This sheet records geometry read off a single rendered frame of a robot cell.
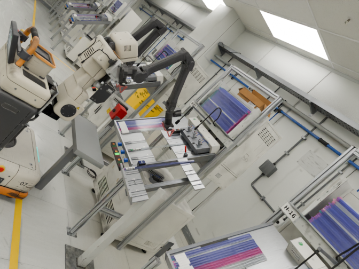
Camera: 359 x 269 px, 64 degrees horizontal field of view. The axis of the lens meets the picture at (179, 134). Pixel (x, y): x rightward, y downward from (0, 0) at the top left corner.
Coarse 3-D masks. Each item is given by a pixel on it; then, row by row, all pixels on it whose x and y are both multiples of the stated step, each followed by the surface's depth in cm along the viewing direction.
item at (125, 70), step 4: (124, 64) 184; (120, 68) 180; (124, 68) 181; (128, 68) 184; (120, 72) 180; (124, 72) 182; (128, 72) 184; (120, 76) 181; (124, 76) 184; (128, 76) 186; (120, 80) 182
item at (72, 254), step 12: (156, 192) 191; (144, 204) 193; (132, 216) 195; (120, 228) 197; (108, 240) 198; (72, 252) 206; (84, 252) 204; (96, 252) 201; (72, 264) 198; (84, 264) 203
